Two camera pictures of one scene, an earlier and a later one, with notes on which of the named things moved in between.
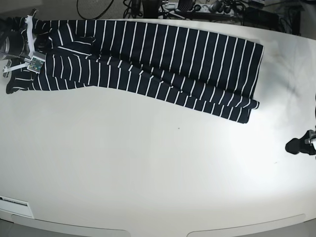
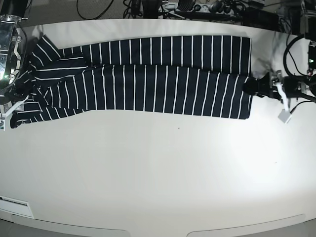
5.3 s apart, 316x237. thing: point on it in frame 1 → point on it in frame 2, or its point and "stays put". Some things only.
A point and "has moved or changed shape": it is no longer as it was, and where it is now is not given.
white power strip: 215,8 stays put
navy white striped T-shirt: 205,71 has moved or changed shape
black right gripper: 304,145 → 261,87
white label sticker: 17,206 stays put
